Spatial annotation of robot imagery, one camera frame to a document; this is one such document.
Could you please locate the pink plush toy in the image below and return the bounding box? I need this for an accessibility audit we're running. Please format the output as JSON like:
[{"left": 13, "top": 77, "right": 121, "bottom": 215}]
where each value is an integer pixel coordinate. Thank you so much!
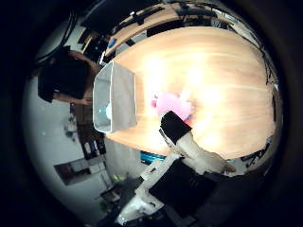
[{"left": 151, "top": 91, "right": 195, "bottom": 123}]

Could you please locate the grey plastic bin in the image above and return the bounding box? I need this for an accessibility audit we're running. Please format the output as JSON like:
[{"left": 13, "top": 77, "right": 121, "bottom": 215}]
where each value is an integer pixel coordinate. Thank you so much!
[{"left": 92, "top": 61, "right": 139, "bottom": 134}]

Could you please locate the person in dark shirt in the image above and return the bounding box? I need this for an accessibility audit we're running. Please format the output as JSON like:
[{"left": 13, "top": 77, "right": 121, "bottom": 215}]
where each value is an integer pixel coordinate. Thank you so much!
[{"left": 31, "top": 45, "right": 102, "bottom": 107}]

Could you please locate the wooden background desk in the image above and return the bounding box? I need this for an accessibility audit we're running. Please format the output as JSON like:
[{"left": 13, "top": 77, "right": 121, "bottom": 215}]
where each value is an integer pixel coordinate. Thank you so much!
[{"left": 102, "top": 3, "right": 254, "bottom": 64}]

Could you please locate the black bar on desk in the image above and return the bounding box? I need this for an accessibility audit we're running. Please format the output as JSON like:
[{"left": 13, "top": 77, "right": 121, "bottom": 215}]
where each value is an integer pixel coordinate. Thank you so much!
[{"left": 131, "top": 6, "right": 167, "bottom": 26}]

